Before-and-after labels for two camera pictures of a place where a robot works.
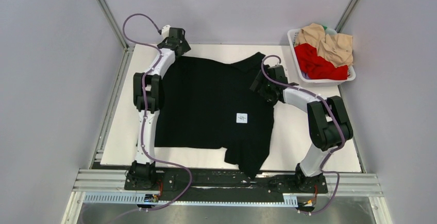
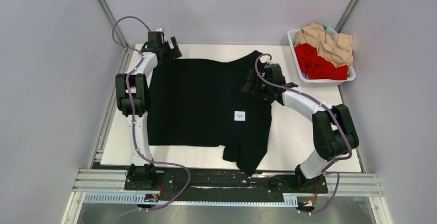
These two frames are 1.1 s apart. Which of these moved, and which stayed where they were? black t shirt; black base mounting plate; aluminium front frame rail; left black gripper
Moved: left black gripper
Stayed: black base mounting plate; black t shirt; aluminium front frame rail
